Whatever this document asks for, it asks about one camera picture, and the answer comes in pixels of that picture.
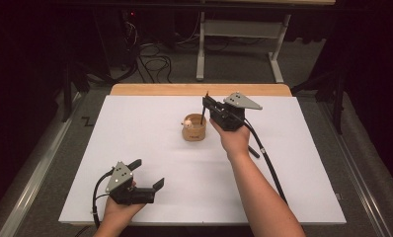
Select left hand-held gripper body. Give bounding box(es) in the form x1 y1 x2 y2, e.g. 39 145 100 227
105 160 156 206

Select white table sheet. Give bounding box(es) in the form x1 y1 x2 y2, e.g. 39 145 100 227
58 95 348 226

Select round wooden brush holder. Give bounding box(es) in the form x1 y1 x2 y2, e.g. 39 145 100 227
181 113 207 142

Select thin brown-handled brush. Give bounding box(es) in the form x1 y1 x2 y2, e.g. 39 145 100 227
199 91 209 126

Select left hand-held gripper cable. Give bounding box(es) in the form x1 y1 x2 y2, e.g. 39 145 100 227
74 169 116 237

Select white metal frame desk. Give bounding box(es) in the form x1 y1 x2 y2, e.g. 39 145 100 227
196 0 337 84

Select person's left hand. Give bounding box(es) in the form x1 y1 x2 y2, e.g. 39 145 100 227
100 180 147 229

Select wooden table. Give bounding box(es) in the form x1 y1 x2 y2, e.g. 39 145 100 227
109 83 293 98

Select hand-held gripper cable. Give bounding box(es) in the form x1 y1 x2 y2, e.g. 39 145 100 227
74 169 116 237
242 118 288 205

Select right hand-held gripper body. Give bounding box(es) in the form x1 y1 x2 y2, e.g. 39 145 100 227
209 92 264 132

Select black metal stand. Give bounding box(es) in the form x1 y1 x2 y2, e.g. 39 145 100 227
59 62 91 123
290 69 348 135

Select aluminium floor rail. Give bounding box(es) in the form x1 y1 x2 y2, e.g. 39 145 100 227
317 101 393 237
0 92 84 237

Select black floor cables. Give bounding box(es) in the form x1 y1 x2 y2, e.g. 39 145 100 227
136 40 173 84

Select dark equipment with red light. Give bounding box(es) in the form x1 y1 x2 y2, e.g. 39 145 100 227
118 9 143 72

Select right hand-held gripper cable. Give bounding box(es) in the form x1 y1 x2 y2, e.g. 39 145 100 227
242 118 288 205

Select person's right hand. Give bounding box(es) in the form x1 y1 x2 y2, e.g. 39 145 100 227
209 118 252 162

